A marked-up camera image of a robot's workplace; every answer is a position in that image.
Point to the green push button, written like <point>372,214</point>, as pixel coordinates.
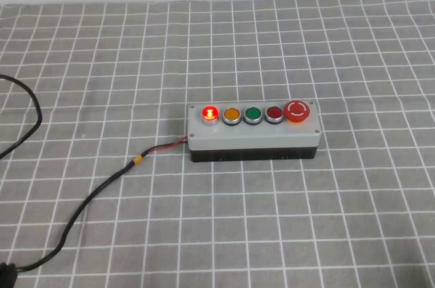
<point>252,116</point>

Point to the yellow push button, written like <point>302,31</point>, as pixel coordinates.
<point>231,116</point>

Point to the grey checked tablecloth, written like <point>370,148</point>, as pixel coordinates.
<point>114,79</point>

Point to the red emergency stop button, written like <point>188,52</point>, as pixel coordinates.
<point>296,111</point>

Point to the dark red push button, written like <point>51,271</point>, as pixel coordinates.
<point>274,115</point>

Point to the black cable connector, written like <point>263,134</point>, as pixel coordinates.
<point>8,275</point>

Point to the grey button switch box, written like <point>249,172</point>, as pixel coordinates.
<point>284,141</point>

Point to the lit red indicator lamp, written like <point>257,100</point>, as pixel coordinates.
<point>210,115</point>

